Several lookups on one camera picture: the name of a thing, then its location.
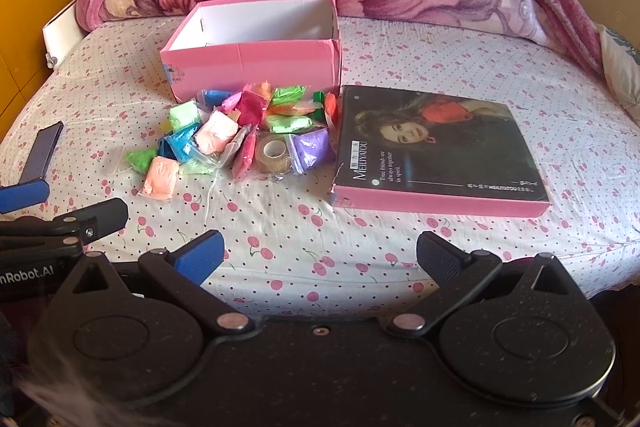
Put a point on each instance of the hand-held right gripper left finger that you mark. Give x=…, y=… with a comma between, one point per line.
x=202, y=257

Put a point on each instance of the pile of coloured clay packets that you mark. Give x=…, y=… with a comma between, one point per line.
x=215, y=132

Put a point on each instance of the cherry print bed sheet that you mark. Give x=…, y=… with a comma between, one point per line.
x=300, y=232

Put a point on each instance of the portrait print box lid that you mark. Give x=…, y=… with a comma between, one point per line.
x=450, y=147

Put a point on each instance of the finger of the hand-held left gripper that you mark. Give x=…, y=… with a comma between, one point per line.
x=22, y=197
x=44, y=149

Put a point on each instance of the pink cardboard box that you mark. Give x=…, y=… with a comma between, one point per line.
x=250, y=67

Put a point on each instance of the brown tape roll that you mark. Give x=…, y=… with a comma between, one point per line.
x=267, y=165

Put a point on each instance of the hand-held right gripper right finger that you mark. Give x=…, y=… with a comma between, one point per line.
x=434, y=253

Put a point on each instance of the blue floral pillow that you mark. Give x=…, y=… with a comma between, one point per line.
x=622, y=67

